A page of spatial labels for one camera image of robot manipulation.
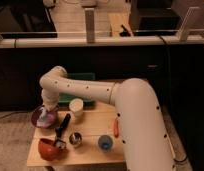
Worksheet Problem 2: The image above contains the blue grey towel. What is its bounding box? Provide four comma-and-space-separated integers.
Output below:
36, 107, 55, 127

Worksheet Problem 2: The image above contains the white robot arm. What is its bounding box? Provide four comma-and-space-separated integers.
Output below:
39, 66, 176, 171

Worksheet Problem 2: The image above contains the purple bowl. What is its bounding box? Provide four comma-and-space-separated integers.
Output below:
31, 105, 58, 129

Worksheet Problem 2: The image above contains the red orange bowl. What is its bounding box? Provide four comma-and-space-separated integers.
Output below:
38, 138, 66, 161

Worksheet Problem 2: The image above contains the green plastic tray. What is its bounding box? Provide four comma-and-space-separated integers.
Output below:
56, 72, 96, 107

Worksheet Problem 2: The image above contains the white cup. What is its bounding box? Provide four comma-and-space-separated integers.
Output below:
69, 98, 84, 117

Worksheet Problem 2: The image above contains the small metal cup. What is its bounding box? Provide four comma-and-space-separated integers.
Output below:
69, 132, 82, 148

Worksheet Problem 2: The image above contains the blue plastic cup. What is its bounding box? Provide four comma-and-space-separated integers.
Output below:
98, 135, 113, 151

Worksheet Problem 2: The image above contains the orange carrot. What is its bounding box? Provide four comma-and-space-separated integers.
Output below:
113, 118, 119, 138

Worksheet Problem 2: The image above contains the black object on shelf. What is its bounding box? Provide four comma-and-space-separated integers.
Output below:
119, 25, 131, 37

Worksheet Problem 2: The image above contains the black handled scoop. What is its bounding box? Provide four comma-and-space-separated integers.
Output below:
54, 113, 71, 149

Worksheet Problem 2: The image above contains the white horizontal rail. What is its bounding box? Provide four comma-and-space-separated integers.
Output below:
0, 35, 204, 49

